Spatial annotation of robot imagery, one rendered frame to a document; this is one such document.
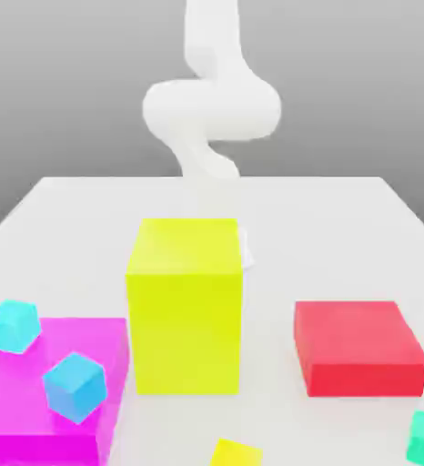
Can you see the large yellow box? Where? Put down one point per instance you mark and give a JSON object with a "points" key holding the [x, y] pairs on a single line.
{"points": [[184, 309]]}

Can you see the large magenta box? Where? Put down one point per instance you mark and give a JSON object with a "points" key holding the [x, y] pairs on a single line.
{"points": [[19, 400]]}

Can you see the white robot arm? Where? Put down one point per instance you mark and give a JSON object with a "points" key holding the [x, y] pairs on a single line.
{"points": [[212, 109]]}

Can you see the small yellow cube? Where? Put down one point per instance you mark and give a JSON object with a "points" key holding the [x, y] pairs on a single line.
{"points": [[235, 454]]}

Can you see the small blue cube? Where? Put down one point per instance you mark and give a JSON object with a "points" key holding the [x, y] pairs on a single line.
{"points": [[75, 387]]}

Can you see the small cyan cube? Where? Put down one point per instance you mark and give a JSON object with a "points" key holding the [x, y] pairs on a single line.
{"points": [[12, 327]]}

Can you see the large red box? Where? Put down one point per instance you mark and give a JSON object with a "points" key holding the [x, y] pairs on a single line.
{"points": [[357, 346]]}

